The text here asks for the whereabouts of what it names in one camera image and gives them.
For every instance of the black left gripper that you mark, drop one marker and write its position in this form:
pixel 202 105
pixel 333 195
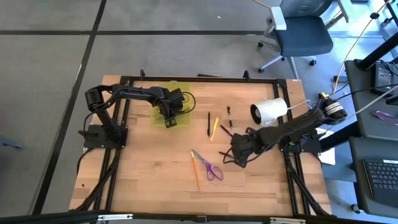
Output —
pixel 172 102

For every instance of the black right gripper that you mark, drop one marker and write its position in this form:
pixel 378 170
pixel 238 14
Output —
pixel 244 146

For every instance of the yellow-green translucent plastic box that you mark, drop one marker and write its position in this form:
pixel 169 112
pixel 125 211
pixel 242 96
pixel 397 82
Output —
pixel 186 120

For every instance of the black pen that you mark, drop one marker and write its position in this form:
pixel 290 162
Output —
pixel 229 116
pixel 208 124
pixel 224 153
pixel 225 129

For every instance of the yellow highlighter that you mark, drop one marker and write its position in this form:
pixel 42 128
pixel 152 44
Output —
pixel 214 128

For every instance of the orange pencil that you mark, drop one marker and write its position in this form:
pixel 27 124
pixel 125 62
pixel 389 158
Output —
pixel 196 171

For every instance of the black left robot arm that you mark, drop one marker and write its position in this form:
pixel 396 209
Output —
pixel 133 92

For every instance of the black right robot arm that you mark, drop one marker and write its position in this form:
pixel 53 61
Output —
pixel 298 127

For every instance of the white paper sheet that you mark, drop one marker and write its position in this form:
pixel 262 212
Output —
pixel 328 155

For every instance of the grey office chair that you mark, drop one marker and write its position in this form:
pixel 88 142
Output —
pixel 303 35

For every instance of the dark grey desk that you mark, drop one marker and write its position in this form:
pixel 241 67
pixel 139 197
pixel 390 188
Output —
pixel 363 105

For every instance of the dark grey laptop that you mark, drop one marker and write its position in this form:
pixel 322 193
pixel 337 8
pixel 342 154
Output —
pixel 379 174

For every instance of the black power adapter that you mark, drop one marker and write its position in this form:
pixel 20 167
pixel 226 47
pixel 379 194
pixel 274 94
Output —
pixel 382 77

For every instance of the silver metal bracket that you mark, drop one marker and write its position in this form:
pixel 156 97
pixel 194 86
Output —
pixel 115 217
pixel 287 221

